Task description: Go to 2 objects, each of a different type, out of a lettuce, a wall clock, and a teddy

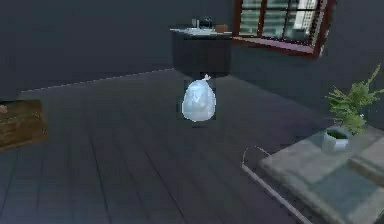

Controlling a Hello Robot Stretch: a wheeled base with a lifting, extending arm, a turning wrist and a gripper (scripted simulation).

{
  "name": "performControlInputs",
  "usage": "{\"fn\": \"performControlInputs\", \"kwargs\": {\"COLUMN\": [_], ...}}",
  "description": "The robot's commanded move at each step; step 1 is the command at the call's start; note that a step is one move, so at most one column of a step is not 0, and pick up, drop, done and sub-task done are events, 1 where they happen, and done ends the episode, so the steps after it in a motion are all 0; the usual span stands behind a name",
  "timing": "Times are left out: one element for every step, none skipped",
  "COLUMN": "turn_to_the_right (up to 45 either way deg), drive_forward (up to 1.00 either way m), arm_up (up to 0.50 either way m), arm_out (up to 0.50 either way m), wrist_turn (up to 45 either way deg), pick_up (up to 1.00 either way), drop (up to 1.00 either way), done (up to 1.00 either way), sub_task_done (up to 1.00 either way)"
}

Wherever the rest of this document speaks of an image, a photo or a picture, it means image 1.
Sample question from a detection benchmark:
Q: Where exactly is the pale blue tied rubbish bag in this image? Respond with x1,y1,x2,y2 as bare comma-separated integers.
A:
181,73,217,123

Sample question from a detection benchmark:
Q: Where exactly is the dark cabinet with pale top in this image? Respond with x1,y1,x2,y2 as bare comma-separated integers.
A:
169,27,233,78

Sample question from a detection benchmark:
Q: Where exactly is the dark appliance on cabinet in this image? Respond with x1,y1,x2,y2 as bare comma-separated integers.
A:
191,16,214,30

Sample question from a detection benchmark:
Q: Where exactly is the red framed window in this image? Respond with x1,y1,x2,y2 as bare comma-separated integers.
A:
232,0,336,59

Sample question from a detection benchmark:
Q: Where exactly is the green house plant white pot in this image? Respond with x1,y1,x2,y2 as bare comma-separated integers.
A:
321,63,384,154

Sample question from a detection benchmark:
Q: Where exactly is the brown wooden chest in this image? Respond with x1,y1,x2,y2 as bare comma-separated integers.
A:
0,99,49,152

